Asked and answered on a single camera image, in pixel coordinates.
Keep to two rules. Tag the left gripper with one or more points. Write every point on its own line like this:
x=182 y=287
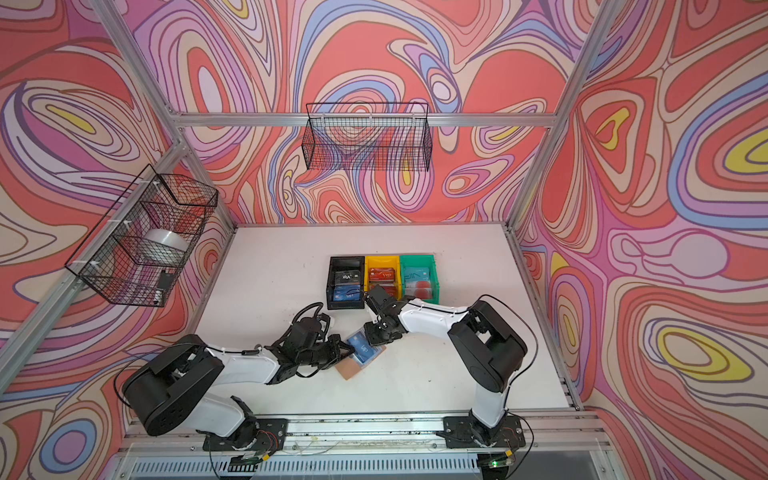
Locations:
x=335 y=345

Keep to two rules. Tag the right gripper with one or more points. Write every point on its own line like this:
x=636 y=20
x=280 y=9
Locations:
x=369 y=329

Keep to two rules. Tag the blue credit card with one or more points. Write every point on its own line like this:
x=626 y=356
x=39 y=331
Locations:
x=365 y=353

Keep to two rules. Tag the tan leather card holder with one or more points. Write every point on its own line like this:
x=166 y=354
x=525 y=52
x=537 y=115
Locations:
x=347 y=367

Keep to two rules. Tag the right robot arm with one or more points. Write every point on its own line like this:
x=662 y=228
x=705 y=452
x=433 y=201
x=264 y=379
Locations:
x=492 y=352

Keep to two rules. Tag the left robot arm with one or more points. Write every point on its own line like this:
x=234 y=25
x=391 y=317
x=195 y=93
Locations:
x=174 y=389

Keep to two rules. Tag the red card in green bin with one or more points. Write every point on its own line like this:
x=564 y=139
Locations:
x=421 y=289

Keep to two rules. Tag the red card in yellow bin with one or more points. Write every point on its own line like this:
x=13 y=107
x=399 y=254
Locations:
x=382 y=275

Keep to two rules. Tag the blue VIP card in bin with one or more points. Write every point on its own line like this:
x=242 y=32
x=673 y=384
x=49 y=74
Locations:
x=346 y=293

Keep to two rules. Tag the black card in bin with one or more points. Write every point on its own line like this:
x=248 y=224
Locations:
x=347 y=277

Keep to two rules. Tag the green plastic bin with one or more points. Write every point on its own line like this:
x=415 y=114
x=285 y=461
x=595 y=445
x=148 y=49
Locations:
x=415 y=267

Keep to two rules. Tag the black plastic bin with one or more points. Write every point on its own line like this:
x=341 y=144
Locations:
x=344 y=263

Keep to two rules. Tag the yellow plastic bin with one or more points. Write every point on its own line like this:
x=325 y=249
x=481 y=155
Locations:
x=394 y=289

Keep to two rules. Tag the aluminium front rail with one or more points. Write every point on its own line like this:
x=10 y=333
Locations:
x=309 y=435

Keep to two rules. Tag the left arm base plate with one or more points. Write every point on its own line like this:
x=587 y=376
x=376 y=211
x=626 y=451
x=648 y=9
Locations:
x=260 y=435

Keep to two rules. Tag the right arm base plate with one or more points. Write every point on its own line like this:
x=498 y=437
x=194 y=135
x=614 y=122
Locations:
x=464 y=432

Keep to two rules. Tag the black wire basket at back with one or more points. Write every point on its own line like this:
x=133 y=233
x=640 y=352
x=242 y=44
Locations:
x=368 y=136

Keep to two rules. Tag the black wire basket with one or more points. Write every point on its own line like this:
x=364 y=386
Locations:
x=368 y=136
x=123 y=268

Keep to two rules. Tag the black wire basket on left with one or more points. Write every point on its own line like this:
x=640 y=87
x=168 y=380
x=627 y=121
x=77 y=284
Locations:
x=123 y=268

